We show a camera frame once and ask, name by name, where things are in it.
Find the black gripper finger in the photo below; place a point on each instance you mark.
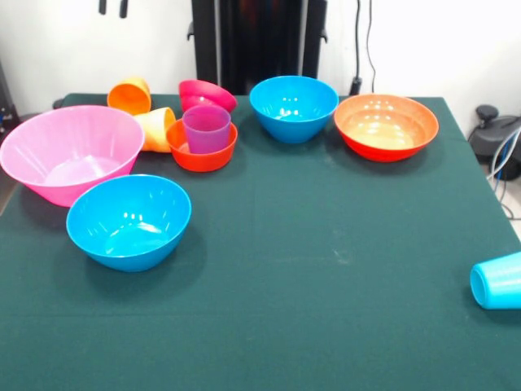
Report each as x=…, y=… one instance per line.
x=102, y=6
x=123, y=8

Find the orange cup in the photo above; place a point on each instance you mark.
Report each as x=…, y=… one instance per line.
x=130, y=97

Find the small crimson bowl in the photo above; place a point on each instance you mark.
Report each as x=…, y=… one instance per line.
x=207, y=93

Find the yellow cup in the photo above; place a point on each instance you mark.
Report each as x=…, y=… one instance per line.
x=156, y=130

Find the purple cup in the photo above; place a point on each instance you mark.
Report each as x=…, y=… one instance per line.
x=207, y=130

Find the large pink bowl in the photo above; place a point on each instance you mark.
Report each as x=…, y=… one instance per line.
x=61, y=155

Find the small orange bowl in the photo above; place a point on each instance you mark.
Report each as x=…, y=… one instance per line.
x=203, y=161

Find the blue bowl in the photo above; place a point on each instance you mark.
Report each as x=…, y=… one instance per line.
x=293, y=110
x=128, y=228

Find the large orange bowl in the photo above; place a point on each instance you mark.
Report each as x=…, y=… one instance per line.
x=386, y=130

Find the light blue cup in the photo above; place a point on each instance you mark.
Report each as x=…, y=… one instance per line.
x=498, y=283

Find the black equipment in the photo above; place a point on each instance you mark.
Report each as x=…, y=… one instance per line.
x=6, y=102

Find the dark green table cloth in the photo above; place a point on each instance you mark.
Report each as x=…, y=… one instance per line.
x=285, y=326

